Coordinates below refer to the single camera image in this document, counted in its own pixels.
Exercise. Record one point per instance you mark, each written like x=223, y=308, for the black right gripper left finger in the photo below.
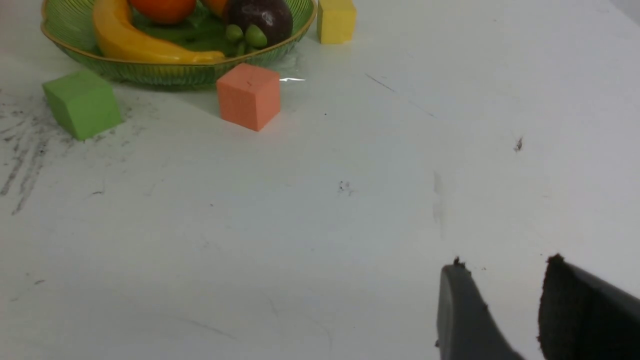
x=465, y=326

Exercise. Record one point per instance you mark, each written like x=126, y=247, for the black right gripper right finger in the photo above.
x=583, y=317

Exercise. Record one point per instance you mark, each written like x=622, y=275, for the dark purple mangosteen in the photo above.
x=256, y=24

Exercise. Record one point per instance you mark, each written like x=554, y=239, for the orange mango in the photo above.
x=216, y=7

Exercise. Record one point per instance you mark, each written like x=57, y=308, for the orange persimmon with leaves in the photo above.
x=165, y=12

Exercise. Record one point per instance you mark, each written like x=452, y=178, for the yellow banana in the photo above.
x=118, y=38

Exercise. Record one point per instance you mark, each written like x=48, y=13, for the salmon pink foam cube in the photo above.
x=249, y=96

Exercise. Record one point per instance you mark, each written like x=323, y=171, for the yellow foam cube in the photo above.
x=336, y=20

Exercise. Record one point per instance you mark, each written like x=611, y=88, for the green foam cube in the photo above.
x=83, y=104

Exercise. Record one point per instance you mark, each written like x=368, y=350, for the green glass leaf plate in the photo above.
x=69, y=25

